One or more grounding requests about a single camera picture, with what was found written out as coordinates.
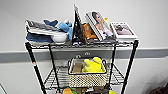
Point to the pale basket with dark spots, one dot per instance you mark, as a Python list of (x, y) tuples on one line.
[(87, 80)]

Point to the orange plush toy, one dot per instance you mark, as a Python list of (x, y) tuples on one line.
[(88, 31)]

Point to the yellow plush toy black stripes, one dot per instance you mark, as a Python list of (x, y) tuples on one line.
[(93, 65)]

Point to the tan flat box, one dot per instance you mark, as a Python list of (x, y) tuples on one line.
[(77, 68)]

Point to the white bowl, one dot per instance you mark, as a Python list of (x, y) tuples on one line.
[(60, 37)]

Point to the magazine with face print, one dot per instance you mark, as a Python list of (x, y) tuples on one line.
[(101, 26)]

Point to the small yellow item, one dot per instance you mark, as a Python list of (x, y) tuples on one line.
[(106, 20)]

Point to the white book with photo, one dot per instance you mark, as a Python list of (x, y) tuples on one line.
[(122, 30)]

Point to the yellow orange toy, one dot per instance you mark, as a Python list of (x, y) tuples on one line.
[(68, 91)]

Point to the dark blue folded cloth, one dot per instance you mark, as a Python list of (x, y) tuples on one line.
[(36, 38)]

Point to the yellow round toy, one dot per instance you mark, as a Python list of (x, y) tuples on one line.
[(112, 92)]

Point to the white wall outlet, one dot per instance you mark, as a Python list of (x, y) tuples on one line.
[(87, 53)]

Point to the grey round wall outlet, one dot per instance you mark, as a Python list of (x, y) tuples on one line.
[(78, 56)]

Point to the long grey wall band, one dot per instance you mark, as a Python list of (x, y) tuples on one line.
[(13, 55)]

